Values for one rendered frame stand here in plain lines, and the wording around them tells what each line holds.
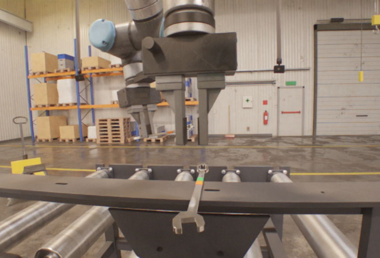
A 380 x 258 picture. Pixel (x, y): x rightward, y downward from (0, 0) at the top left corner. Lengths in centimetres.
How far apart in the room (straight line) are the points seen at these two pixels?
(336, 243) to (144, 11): 81
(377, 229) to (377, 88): 1118
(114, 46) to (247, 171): 110
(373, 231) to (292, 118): 944
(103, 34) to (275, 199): 51
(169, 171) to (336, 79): 981
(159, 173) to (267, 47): 902
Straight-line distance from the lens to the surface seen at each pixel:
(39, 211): 112
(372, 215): 52
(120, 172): 155
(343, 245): 79
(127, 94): 60
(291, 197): 39
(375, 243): 55
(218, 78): 29
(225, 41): 29
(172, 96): 30
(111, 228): 175
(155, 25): 51
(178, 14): 29
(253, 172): 140
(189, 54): 29
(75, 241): 83
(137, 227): 50
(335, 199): 41
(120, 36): 56
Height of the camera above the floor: 132
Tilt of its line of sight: 6 degrees down
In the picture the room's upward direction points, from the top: 2 degrees counter-clockwise
